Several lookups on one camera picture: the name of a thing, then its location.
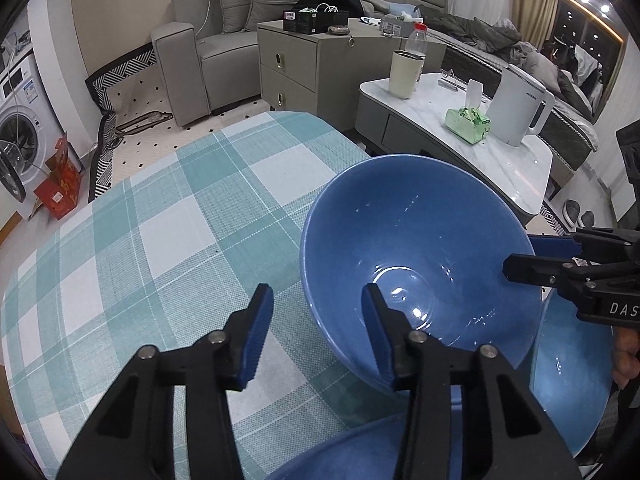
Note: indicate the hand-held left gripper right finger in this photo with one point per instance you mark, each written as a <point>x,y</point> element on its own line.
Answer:
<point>382,355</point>

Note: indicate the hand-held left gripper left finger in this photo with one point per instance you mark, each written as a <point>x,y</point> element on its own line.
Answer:
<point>255,345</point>

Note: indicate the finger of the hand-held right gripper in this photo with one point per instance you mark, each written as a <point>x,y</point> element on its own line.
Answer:
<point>550,245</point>
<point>530,270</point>

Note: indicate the blue bowl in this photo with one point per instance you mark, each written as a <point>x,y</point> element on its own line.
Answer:
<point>400,240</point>
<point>570,375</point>
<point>350,455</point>

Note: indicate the person's right hand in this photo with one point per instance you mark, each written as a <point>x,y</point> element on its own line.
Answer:
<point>627,360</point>

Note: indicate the grey slipper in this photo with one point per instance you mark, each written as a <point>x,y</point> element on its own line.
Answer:
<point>587,219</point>
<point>571,211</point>

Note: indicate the marble-top coffee table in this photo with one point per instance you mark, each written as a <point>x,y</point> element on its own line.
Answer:
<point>500,170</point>

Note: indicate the teal checked tablecloth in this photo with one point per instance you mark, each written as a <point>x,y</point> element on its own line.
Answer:
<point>150,260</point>

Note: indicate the white electric kettle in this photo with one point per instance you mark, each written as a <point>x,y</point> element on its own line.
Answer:
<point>515,105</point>

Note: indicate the green tissue pack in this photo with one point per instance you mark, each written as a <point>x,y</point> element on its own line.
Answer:
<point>467,125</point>

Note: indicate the clear acrylic card stand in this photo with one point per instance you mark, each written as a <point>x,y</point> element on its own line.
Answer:
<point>473,92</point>

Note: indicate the cream tumbler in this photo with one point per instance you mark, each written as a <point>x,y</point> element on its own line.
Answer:
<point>402,77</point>

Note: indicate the olive jacket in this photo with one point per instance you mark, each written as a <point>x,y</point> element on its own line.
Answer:
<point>475,32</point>

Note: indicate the beige curtain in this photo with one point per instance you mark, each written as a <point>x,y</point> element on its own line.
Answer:
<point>532,10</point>

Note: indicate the red-capped plastic bottle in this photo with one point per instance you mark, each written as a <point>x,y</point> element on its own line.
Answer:
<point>417,42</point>

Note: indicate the red cardboard box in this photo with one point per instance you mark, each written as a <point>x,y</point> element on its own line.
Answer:
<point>57,195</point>

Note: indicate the pale blue tissue box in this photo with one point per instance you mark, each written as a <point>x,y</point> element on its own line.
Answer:
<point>397,25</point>

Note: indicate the grey drawer cabinet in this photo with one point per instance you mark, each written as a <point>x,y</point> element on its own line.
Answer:
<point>290,75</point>

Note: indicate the black and cream patterned rug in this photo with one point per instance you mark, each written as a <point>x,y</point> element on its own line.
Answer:
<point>145,95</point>

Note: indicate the grey sofa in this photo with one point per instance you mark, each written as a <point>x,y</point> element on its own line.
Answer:
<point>180,70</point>

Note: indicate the dark oval case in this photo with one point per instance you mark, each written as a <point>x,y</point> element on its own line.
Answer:
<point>338,30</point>

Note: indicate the black box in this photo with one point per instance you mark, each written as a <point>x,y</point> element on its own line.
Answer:
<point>310,22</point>

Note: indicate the white washing machine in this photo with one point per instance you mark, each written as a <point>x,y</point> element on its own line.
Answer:
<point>20,110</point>

